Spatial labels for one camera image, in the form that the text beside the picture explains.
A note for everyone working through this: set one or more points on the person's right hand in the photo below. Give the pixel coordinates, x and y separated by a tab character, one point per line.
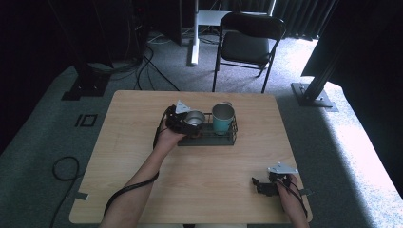
290	196

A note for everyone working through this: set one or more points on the brown metal cup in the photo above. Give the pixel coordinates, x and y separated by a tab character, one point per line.
195	117

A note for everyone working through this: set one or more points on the white desk frame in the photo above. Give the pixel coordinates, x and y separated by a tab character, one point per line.
196	38

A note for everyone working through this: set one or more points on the black folding chair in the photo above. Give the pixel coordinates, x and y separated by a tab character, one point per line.
245	47

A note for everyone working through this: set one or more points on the teal metal cup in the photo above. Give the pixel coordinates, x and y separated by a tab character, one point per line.
223	118

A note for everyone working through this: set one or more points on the black metal stand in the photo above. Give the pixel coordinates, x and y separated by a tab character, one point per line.
312	95
87	85

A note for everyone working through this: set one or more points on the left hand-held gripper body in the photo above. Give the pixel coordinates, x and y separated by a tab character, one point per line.
177	118

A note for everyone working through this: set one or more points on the dark pleated curtain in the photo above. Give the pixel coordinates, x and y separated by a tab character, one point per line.
301	15

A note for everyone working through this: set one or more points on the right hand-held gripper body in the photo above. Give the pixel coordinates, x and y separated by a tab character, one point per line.
280	179

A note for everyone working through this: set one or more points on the person's left hand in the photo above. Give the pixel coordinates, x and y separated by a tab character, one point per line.
169	139

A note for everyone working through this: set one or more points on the grey tape piece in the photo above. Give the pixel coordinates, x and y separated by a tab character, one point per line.
305	191

